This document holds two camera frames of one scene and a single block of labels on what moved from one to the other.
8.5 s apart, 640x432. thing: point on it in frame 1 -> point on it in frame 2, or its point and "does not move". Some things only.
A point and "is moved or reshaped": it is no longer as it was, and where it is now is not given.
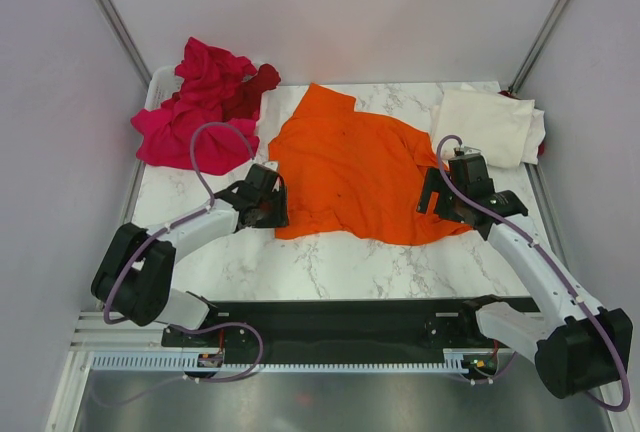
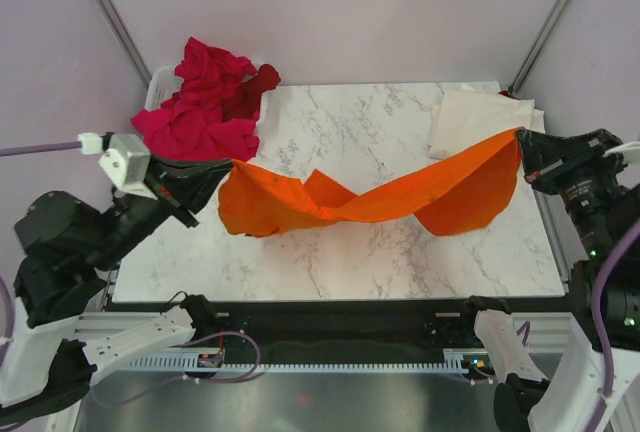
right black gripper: x=433 y=182 -> x=551 y=158
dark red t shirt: x=244 y=102 does not move
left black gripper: x=279 y=218 -> x=185 y=183
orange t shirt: x=353 y=173 is moved or reshaped
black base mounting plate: x=356 y=331 does not move
